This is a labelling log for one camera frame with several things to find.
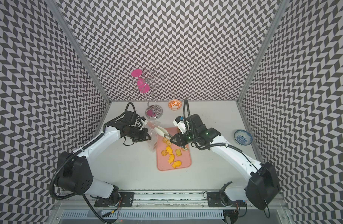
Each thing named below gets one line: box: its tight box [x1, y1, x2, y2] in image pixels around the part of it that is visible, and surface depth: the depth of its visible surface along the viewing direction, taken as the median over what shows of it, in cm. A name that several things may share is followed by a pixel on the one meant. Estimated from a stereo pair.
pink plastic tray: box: [156, 126, 192, 172], surface depth 89 cm
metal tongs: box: [153, 126, 173, 140], surface depth 80 cm
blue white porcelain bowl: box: [233, 129, 254, 146], surface depth 96 cm
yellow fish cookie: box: [167, 154, 175, 164], surface depth 88 cm
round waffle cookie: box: [160, 149, 168, 157], surface depth 91 cm
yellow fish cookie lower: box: [171, 160, 182, 169], surface depth 86 cm
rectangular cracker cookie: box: [175, 148, 182, 157], surface depth 91 cm
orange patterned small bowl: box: [168, 98, 182, 111], surface depth 115 cm
